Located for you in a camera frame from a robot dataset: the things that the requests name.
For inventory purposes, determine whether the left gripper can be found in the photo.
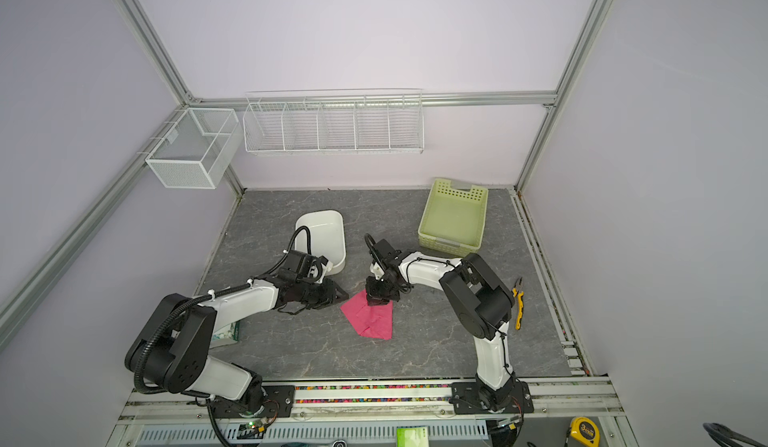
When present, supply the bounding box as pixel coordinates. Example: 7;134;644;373
296;278;349;310

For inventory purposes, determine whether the white mesh box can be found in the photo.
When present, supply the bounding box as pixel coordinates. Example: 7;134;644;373
146;108;244;190

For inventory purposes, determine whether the green plastic basket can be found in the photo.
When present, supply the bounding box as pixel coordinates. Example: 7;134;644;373
418;178;489;257

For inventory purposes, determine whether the yellow tape measure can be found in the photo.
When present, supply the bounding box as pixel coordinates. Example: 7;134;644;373
565;417;601;447

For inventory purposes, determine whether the white plastic tub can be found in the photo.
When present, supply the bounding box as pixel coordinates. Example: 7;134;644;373
295;210;346;276

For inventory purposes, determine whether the pink paper napkin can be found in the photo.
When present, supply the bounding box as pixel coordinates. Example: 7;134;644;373
341;291;393;340

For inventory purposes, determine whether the white wire shelf basket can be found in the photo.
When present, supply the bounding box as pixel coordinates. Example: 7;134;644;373
243;88;425;155

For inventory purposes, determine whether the tissue pack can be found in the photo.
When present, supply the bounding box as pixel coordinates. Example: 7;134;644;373
210;322;240;349

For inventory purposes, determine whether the green box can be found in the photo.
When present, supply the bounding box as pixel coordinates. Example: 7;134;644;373
396;426;430;447

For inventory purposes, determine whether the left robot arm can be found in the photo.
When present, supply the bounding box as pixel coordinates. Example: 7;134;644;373
124;226;349;416

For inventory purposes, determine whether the yellow blue tool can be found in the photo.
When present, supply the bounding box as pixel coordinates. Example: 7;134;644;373
512;277;524;331

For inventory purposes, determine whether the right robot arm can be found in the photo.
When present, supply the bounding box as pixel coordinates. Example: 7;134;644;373
364;234;523;412

